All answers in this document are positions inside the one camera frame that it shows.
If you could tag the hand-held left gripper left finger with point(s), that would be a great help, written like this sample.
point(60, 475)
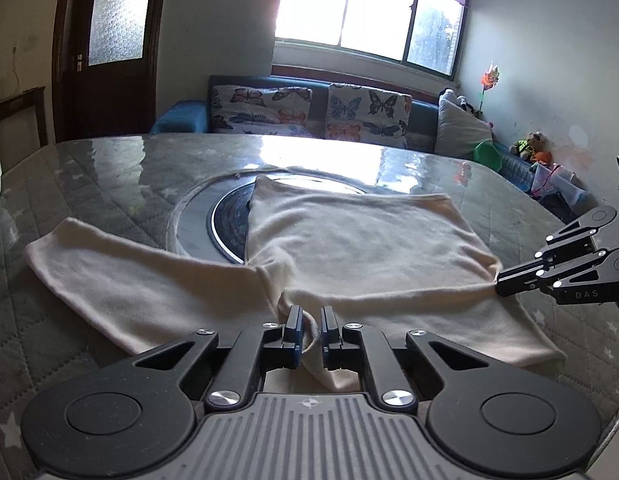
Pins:
point(295, 332)

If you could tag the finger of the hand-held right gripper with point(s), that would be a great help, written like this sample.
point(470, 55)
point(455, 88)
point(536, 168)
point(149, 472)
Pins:
point(572, 250)
point(589, 280)

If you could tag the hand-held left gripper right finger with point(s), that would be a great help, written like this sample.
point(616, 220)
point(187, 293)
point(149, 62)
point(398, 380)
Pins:
point(329, 332)

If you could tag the cream knit garment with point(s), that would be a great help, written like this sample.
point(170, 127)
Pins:
point(364, 240)

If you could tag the clear plastic storage box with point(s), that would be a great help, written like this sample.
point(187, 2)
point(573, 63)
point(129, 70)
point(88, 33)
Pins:
point(559, 185)

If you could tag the orange plush toy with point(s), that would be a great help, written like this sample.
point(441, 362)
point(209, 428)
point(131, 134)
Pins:
point(542, 157)

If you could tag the plush bear with green vest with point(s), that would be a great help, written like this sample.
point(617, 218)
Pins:
point(525, 145)

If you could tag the green plastic basket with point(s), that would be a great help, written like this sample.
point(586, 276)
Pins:
point(489, 156)

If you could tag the round black induction cooktop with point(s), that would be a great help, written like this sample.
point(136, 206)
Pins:
point(232, 220)

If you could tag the grey cushion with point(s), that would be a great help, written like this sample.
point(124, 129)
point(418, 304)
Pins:
point(459, 130)

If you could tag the colourful pinwheel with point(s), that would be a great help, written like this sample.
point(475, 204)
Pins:
point(490, 77)

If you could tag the black and white plush toy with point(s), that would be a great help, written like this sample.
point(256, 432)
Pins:
point(459, 101)

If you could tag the butterfly print cushion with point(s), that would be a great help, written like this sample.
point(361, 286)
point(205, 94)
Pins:
point(364, 115)
point(259, 110)

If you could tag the blue sofa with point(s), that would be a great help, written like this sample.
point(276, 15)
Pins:
point(184, 117)

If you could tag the dark wooden door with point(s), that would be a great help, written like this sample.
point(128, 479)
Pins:
point(109, 100)

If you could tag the window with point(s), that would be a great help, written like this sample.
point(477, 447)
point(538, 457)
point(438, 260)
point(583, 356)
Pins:
point(369, 5)

